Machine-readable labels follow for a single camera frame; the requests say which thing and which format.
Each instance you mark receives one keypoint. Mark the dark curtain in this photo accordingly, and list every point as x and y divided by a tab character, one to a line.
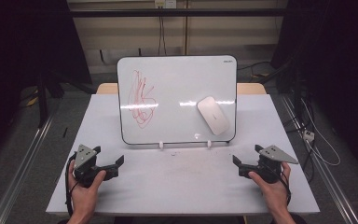
338	62
28	46

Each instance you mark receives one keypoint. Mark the person's left hand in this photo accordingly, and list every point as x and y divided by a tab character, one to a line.
84	199

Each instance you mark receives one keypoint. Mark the small black floor item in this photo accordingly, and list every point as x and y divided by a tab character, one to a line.
65	132

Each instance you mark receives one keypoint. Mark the black metal stand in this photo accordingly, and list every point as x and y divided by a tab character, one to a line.
43	102
287	77

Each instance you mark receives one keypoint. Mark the white whiteboard with black frame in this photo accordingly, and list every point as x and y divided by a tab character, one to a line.
180	81

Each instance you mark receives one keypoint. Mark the white wall outlet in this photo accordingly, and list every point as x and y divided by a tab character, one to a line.
165	3

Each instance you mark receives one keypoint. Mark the person's right hand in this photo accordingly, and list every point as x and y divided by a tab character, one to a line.
275	194

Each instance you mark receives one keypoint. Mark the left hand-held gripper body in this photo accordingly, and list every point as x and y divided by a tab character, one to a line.
84	157

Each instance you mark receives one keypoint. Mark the wooden table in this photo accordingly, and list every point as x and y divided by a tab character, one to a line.
105	88

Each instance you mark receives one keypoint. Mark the white whiteboard eraser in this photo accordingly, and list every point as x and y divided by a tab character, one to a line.
213	115

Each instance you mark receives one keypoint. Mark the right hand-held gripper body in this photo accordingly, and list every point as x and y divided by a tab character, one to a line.
275	154

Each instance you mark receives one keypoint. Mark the white whiteboard foot clip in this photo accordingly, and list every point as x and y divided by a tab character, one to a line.
209	143
161	145

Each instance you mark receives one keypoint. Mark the black horizontal bar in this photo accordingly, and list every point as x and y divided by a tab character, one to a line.
174	12

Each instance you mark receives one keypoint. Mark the metal floor rail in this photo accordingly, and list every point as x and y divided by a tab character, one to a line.
323	174
21	174

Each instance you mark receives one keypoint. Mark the white power strip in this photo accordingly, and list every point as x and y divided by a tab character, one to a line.
308	135

